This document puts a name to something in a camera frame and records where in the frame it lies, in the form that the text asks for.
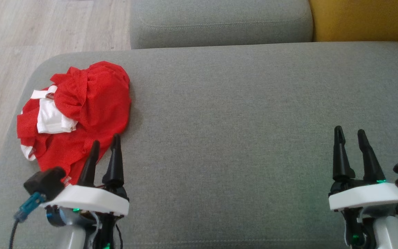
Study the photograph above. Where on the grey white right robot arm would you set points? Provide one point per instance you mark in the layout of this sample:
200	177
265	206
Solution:
389	228

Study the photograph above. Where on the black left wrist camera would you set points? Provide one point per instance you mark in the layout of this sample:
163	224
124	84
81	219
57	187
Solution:
45	181

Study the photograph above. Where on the large grey sofa seat cushion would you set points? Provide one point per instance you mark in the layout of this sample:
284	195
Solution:
240	114

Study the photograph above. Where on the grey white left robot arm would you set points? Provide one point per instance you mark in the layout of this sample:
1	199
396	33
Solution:
73	231

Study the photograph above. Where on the red shirt with white panels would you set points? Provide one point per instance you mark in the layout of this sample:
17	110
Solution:
55	119

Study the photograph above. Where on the wide yellow sofa back cushion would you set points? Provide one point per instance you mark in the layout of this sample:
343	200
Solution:
365	19

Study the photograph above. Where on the red mesh shorts white trim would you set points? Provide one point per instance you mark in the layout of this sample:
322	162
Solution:
98	97

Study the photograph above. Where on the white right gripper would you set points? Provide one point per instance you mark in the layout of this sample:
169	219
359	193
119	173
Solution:
365	195

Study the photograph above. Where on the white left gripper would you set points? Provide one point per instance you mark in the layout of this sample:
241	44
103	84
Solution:
88	200

